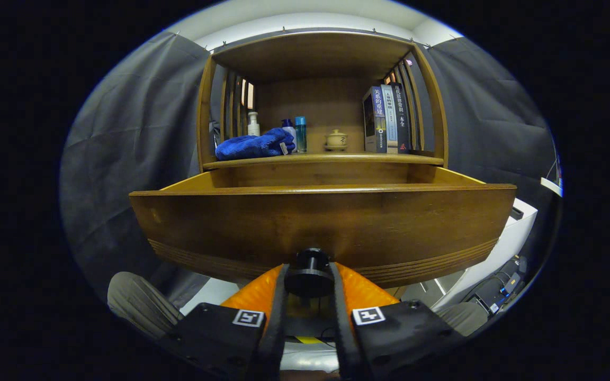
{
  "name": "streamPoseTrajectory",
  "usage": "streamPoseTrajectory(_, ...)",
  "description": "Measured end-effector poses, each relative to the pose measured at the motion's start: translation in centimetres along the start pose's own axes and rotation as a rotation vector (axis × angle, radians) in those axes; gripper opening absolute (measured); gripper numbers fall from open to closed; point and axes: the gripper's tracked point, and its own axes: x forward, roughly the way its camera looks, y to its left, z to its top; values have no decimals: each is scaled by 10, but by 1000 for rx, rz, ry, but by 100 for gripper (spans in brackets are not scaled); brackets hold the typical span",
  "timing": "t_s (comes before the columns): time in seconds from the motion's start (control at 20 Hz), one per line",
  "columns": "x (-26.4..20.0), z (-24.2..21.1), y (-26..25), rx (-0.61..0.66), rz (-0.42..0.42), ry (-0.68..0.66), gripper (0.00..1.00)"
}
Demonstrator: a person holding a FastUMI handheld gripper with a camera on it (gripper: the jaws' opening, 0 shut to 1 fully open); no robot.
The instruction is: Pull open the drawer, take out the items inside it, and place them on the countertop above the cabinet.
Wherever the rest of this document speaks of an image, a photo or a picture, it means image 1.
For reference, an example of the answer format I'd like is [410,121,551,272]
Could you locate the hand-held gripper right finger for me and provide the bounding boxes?
[330,262,464,381]

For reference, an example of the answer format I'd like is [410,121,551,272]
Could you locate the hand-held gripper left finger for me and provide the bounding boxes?
[162,263,290,381]

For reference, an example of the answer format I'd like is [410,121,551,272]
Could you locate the wooden drawer with black knob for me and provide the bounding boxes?
[129,165,517,298]

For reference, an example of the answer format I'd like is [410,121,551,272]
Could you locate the wooden countertop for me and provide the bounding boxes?
[203,152,444,170]

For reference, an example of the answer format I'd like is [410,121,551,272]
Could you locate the wooden cabinet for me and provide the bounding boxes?
[196,32,450,186]

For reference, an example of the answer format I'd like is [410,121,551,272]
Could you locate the person's right leg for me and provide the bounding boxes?
[437,302,488,337]

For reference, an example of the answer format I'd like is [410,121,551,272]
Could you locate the person's leg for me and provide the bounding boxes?
[437,302,488,337]
[107,271,184,339]

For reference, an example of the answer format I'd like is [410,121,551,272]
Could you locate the person's left leg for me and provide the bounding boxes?
[107,271,184,339]

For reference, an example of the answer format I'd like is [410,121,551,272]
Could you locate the blue towel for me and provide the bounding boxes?
[215,128,296,161]

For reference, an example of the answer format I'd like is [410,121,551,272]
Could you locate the clear teal bottle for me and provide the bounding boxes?
[294,116,308,154]

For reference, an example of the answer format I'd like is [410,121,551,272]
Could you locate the beige lidded teacup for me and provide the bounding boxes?
[324,129,348,152]

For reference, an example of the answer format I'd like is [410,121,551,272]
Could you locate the white bottle with blue cap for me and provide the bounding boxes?
[282,119,298,154]

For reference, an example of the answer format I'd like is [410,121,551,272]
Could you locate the white storage box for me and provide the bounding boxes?
[432,198,539,313]

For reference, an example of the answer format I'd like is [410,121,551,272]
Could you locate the book with blue spine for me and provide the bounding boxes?
[363,86,388,154]

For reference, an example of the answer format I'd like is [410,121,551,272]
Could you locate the book with pale spine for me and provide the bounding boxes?
[380,84,399,154]

